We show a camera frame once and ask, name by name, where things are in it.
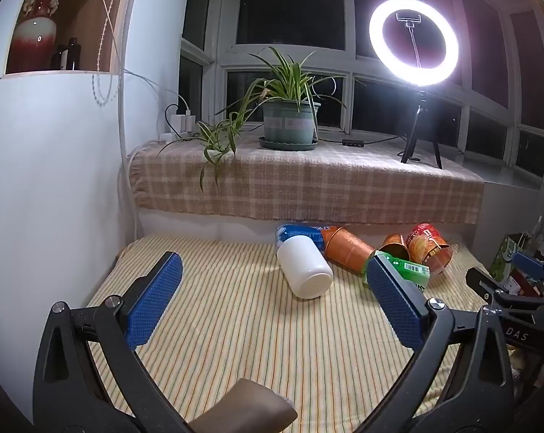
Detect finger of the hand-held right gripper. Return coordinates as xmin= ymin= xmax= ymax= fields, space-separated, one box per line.
xmin=510 ymin=251 xmax=544 ymax=286
xmin=465 ymin=267 xmax=544 ymax=310

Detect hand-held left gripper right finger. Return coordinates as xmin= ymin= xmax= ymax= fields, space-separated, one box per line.
xmin=366 ymin=255 xmax=517 ymax=433

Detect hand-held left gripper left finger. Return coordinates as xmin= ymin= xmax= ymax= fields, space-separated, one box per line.
xmin=32 ymin=251 xmax=185 ymax=433

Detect white plastic jar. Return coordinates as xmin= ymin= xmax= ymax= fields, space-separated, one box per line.
xmin=276 ymin=235 xmax=334 ymax=299

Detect small orange cup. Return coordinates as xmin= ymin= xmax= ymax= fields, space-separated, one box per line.
xmin=379 ymin=233 xmax=411 ymax=261

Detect red snack cup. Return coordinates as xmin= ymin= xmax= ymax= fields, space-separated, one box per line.
xmin=404 ymin=222 xmax=454 ymax=276

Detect large orange cup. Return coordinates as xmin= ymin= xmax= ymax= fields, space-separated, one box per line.
xmin=320 ymin=226 xmax=376 ymax=277

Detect green and white carton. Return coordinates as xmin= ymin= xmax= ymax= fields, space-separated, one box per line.
xmin=490 ymin=233 xmax=531 ymax=280

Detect green box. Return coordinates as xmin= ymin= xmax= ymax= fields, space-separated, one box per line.
xmin=363 ymin=253 xmax=430 ymax=288

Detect striped yellow cloth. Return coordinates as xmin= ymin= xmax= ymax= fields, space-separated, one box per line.
xmin=86 ymin=233 xmax=516 ymax=433

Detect blue printed can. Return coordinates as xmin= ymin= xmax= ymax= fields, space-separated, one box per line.
xmin=274 ymin=224 xmax=329 ymax=253

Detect plaid beige cloth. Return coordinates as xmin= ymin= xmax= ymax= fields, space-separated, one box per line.
xmin=128 ymin=137 xmax=485 ymax=226

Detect brown rounded object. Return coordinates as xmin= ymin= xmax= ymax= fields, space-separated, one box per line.
xmin=188 ymin=379 xmax=298 ymax=433

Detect black tripod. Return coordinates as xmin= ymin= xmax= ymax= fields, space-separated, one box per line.
xmin=400 ymin=88 xmax=443 ymax=170

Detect dark green pot saucer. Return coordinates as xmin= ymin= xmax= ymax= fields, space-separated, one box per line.
xmin=259 ymin=137 xmax=320 ymax=151

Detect white pipe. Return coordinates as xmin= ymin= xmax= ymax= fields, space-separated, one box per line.
xmin=118 ymin=0 xmax=143 ymax=237

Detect green flower pot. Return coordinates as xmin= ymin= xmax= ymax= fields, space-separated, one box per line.
xmin=262 ymin=99 xmax=321 ymax=144

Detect spider plant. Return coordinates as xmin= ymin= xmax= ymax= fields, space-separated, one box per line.
xmin=157 ymin=46 xmax=347 ymax=192

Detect dark glass bottle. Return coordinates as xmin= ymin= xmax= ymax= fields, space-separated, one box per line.
xmin=67 ymin=37 xmax=81 ymax=71
xmin=51 ymin=45 xmax=70 ymax=71

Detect phone holder clamp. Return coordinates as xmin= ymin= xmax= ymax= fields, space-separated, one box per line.
xmin=395 ymin=11 xmax=423 ymax=70

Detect red and white vase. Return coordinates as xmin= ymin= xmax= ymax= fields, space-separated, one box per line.
xmin=7 ymin=0 xmax=70 ymax=74

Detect white beaded cord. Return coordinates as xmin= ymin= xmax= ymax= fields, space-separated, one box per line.
xmin=92 ymin=0 xmax=135 ymax=107

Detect white window frame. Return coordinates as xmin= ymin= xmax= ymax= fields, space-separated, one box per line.
xmin=181 ymin=0 xmax=544 ymax=187

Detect white ring light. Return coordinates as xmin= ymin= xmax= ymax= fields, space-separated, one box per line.
xmin=368 ymin=0 xmax=459 ymax=87

